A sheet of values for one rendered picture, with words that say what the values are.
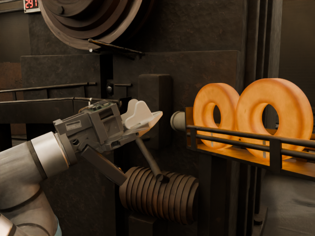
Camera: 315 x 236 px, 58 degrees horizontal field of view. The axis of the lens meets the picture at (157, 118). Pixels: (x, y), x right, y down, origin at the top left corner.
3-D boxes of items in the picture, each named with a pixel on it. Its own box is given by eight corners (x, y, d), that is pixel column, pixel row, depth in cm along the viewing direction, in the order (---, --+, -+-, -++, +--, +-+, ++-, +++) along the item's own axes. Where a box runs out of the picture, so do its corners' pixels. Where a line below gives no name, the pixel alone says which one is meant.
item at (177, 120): (187, 130, 85) (186, 110, 85) (206, 133, 77) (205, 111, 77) (170, 132, 83) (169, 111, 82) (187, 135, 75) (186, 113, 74)
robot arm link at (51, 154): (50, 184, 48) (44, 169, 56) (76, 172, 50) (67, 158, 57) (32, 145, 46) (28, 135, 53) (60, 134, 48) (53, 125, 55)
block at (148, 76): (153, 141, 102) (152, 73, 98) (173, 143, 99) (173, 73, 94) (137, 148, 93) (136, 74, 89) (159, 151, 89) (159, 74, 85)
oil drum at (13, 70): (28, 124, 417) (23, 62, 402) (57, 128, 390) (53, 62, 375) (-12, 132, 365) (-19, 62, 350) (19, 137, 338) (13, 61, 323)
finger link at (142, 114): (162, 93, 57) (121, 110, 53) (170, 120, 59) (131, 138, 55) (155, 92, 59) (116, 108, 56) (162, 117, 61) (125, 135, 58)
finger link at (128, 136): (151, 123, 55) (110, 142, 52) (153, 130, 55) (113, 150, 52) (141, 119, 59) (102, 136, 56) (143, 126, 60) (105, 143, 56)
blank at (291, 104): (245, 81, 61) (233, 81, 60) (313, 74, 48) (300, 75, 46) (247, 152, 62) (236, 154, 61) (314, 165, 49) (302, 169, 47)
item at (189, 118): (208, 144, 78) (207, 105, 77) (209, 145, 77) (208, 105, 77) (185, 148, 75) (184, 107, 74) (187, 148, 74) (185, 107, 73)
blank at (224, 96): (201, 84, 75) (191, 85, 74) (244, 81, 61) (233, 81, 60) (204, 143, 76) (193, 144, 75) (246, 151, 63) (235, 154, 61)
